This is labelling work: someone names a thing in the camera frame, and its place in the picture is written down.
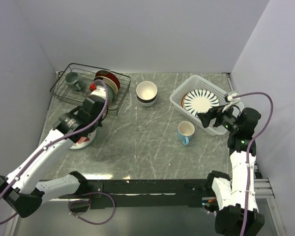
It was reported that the black wire dish rack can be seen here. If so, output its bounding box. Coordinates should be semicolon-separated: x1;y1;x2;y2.
50;63;131;117

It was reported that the white plastic perforated bin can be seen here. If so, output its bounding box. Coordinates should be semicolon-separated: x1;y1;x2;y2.
170;75;227;136

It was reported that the dark red plate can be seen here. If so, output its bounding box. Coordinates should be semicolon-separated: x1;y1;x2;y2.
95;70;120;89

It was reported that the white watermelon pattern plate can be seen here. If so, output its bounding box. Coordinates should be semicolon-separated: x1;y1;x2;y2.
70;129;97;150

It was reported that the white top bowl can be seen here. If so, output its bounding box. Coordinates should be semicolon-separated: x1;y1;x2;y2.
136;81;158;100

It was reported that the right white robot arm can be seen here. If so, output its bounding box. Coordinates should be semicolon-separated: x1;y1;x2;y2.
197;106;265;236

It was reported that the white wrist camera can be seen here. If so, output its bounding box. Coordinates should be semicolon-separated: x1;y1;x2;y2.
89;80;108;99
223;91;241;111

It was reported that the grey ceramic mug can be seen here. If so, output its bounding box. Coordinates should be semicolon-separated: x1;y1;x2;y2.
65;72;82;91

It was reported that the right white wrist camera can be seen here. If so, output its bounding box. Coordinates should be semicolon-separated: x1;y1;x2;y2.
223;91;241;111

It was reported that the dark striped bottom bowl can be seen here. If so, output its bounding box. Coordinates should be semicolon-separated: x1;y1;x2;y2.
136;95;157;107

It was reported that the yellow plate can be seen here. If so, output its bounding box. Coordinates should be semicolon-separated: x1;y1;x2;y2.
180;93;188;108

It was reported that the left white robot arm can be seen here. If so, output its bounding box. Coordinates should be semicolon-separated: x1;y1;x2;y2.
0;95;108;218

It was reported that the light blue mug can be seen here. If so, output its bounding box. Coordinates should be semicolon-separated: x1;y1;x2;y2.
177;121;195;146

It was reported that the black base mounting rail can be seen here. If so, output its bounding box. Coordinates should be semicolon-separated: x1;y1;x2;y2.
60;179;215;209

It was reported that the teal patterned plate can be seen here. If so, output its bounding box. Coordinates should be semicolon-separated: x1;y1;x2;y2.
106;85;115;103

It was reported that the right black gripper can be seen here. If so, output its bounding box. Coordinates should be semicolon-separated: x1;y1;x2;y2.
197;102;240;133

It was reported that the blue striped white plate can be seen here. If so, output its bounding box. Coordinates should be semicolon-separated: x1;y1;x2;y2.
184;89;220;117

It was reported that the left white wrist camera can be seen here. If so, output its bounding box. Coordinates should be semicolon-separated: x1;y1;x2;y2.
89;80;108;99

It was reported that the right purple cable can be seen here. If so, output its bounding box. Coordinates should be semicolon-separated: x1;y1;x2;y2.
232;91;274;236

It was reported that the cream plate in rack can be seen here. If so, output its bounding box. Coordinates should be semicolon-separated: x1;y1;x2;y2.
94;76;118;94

